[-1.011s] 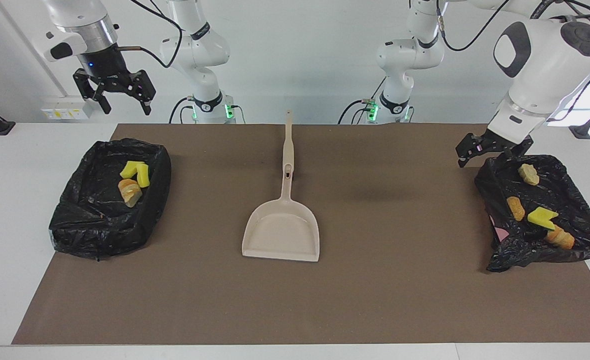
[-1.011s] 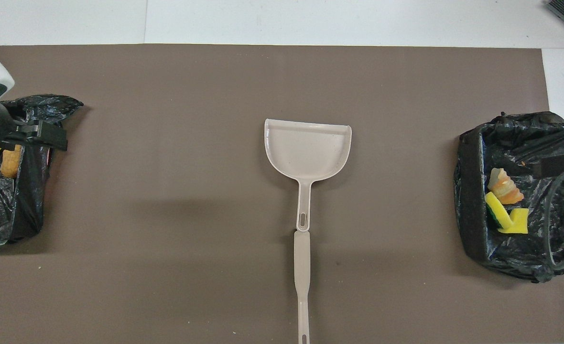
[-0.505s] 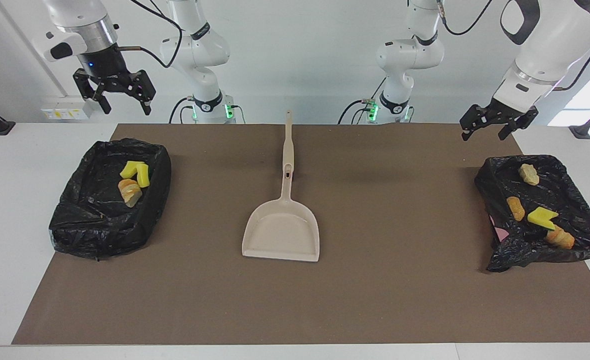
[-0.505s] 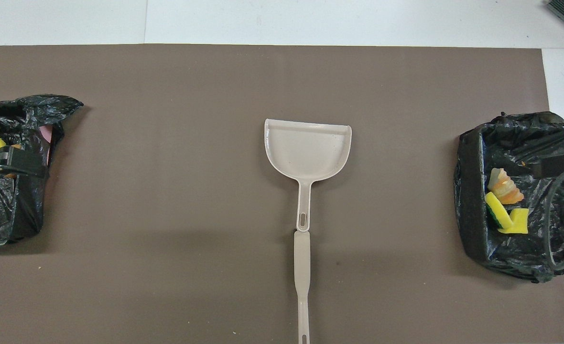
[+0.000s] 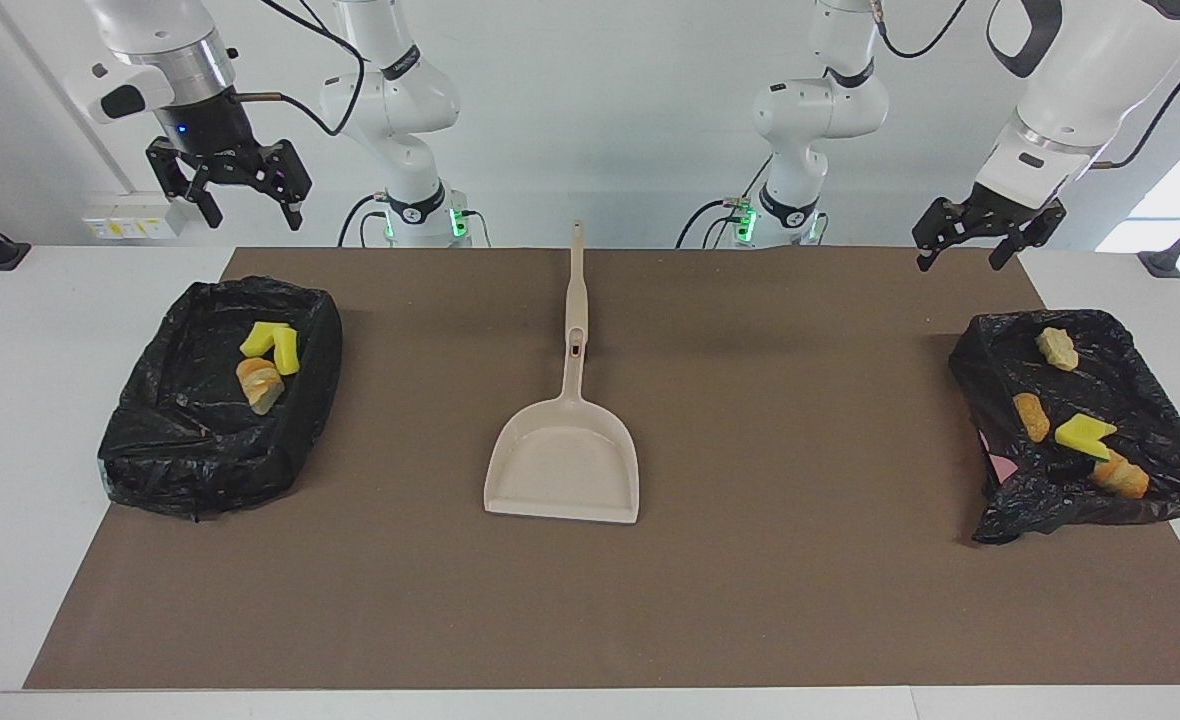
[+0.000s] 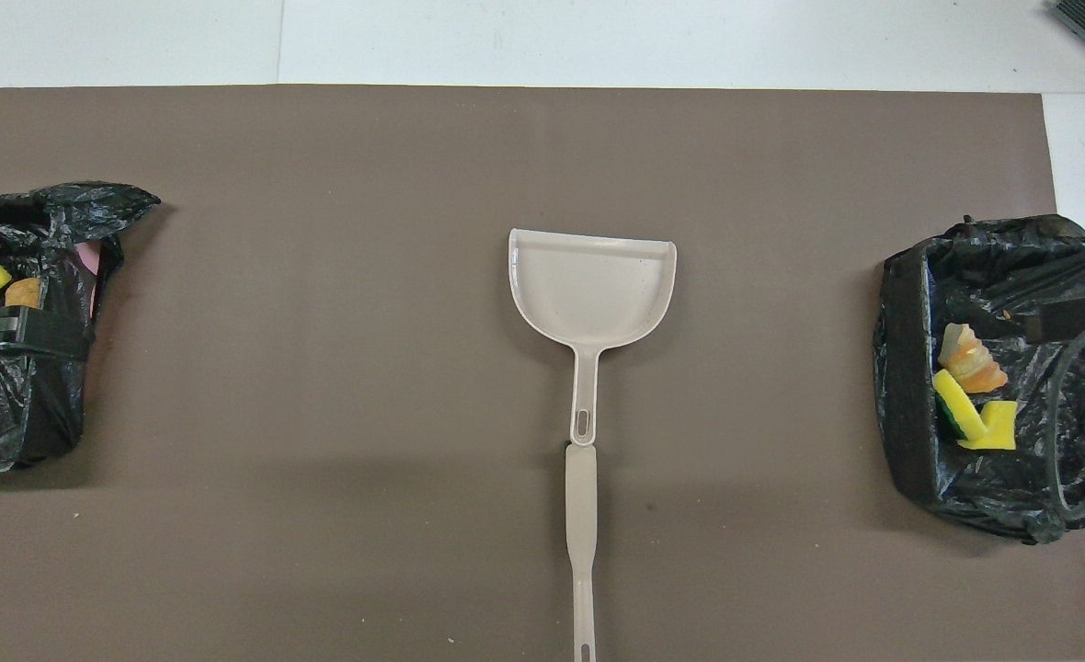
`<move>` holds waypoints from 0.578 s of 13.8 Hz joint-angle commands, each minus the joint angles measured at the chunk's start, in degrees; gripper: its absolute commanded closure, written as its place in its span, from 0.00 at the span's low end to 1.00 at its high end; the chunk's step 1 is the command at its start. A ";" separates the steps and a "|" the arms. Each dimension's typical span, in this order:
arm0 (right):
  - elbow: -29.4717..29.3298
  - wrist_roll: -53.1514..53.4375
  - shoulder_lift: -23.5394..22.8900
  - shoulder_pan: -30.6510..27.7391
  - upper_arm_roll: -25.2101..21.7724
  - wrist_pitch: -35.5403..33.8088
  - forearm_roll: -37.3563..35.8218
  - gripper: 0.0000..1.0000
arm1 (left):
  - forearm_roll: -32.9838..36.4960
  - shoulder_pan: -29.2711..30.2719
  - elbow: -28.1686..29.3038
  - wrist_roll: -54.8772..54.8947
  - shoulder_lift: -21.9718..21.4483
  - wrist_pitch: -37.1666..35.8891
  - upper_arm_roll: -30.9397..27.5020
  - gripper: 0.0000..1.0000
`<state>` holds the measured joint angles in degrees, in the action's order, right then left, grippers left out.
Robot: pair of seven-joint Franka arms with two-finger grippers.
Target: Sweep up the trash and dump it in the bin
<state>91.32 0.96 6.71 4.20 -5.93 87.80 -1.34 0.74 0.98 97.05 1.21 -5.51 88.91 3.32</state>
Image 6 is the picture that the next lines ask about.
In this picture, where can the brown bun piece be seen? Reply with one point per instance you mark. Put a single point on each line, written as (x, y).
(26, 294)

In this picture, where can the striped orange bread piece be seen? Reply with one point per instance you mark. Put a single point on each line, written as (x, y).
(970, 359)

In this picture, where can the notched yellow sponge piece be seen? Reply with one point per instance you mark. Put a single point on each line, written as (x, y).
(998, 428)

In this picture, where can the yellow sponge with green back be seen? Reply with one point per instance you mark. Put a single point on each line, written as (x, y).
(954, 405)

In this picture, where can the beige plastic dustpan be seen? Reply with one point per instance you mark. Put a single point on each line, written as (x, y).
(588, 285)

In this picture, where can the left black trash bag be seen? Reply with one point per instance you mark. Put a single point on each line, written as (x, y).
(9, 414)

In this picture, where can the black trash bag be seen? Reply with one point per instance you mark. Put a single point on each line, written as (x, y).
(910, 414)
(9, 414)

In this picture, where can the right black trash bag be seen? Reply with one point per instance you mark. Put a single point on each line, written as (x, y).
(910, 414)

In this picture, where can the brown table mat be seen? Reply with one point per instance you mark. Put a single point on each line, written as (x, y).
(322, 184)

